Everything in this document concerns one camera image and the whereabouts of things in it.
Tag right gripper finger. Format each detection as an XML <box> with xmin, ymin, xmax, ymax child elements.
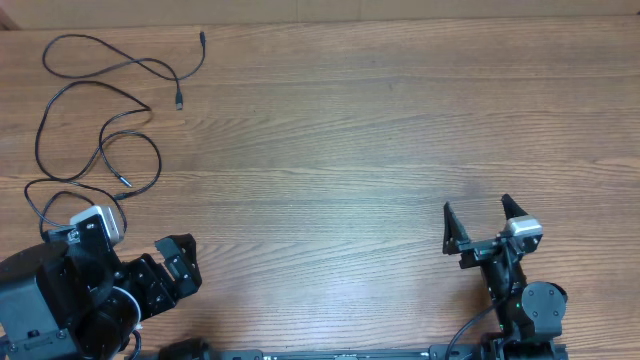
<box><xmin>501</xmin><ymin>194</ymin><xmax>528</xmax><ymax>220</ymax></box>
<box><xmin>442</xmin><ymin>202</ymin><xmax>471</xmax><ymax>255</ymax></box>

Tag thin black barrel-plug cable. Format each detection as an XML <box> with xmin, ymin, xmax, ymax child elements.
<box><xmin>34</xmin><ymin>80</ymin><xmax>163</xmax><ymax>202</ymax></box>

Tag black USB cable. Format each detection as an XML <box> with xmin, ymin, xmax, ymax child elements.
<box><xmin>41</xmin><ymin>30</ymin><xmax>207</xmax><ymax>111</ymax></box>

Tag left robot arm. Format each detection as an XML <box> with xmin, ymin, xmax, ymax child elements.
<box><xmin>1</xmin><ymin>228</ymin><xmax>202</xmax><ymax>359</ymax></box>

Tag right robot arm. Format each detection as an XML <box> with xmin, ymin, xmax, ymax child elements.
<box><xmin>442</xmin><ymin>194</ymin><xmax>568</xmax><ymax>360</ymax></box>

